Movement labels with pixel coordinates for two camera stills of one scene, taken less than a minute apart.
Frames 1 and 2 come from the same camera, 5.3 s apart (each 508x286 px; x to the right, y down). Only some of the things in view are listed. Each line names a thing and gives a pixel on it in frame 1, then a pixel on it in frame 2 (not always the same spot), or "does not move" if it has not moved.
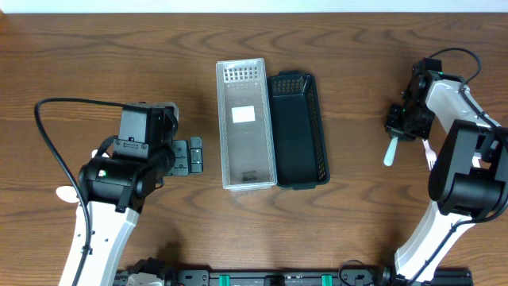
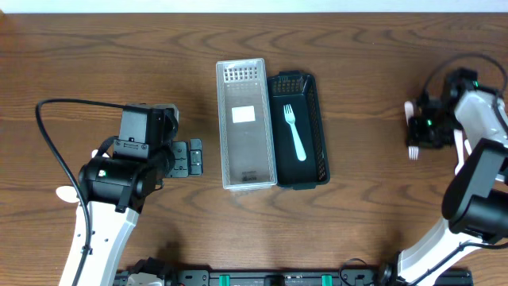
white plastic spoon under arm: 67,194 does not move
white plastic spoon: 94,152 does not move
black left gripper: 181,157 does not move
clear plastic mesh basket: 247,147 does not move
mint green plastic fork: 389,157 → 290,117
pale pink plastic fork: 429,154 → 413,151
